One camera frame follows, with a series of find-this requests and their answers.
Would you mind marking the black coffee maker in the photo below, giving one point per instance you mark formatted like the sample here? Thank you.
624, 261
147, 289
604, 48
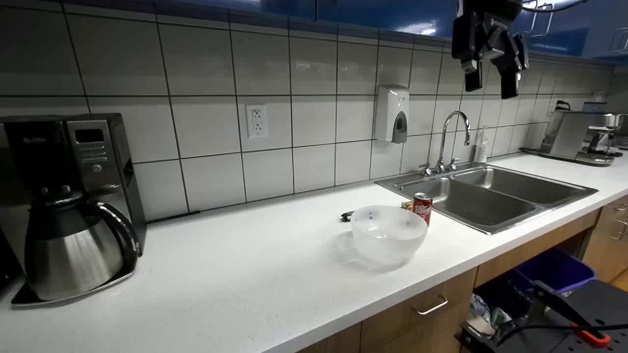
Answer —
55, 158

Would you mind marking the white wall power outlet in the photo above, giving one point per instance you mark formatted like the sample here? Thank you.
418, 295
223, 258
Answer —
257, 124

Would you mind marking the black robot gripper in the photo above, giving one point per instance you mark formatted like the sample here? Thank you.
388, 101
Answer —
480, 28

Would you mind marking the blue recycling bin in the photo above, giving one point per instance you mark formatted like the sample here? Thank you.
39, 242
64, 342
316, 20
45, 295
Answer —
557, 269

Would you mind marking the blue upper cabinets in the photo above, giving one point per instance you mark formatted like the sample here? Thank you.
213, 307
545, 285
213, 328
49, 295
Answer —
590, 30

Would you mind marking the wooden drawer with handle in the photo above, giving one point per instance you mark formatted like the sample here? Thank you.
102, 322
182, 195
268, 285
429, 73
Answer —
422, 324

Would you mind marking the clear soap bottle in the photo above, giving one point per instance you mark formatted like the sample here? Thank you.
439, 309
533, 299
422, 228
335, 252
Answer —
480, 152

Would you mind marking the white wall soap dispenser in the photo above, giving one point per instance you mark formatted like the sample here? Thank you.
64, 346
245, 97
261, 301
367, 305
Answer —
390, 114

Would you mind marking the clear plastic bowl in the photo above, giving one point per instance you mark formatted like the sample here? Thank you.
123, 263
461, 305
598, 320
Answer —
386, 236

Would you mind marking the chrome faucet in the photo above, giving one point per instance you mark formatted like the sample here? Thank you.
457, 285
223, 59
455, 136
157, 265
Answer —
441, 154

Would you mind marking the steel coffee carafe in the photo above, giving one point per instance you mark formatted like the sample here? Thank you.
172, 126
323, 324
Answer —
74, 246

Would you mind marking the brown dr pepper can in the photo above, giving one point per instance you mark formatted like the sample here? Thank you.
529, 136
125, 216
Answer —
422, 207

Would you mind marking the stainless steel double sink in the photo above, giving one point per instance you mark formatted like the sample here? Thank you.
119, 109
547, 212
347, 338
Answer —
488, 199

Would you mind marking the silver espresso machine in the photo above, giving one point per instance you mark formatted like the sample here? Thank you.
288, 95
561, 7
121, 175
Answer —
580, 136

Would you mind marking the black orange clamp tool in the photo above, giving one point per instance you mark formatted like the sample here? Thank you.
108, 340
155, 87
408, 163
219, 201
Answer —
579, 324

